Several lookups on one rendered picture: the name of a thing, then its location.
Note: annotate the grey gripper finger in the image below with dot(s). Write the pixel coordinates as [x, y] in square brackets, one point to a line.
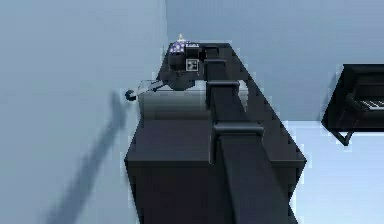
[145, 81]
[130, 95]

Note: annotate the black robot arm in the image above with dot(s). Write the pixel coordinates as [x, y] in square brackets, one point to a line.
[243, 173]

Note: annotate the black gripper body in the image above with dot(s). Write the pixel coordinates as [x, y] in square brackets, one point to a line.
[178, 75]

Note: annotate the black upright piano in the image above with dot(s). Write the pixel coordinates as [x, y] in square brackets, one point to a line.
[361, 100]

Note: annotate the blue white-dotted round object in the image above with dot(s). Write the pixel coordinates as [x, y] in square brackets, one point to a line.
[176, 48]

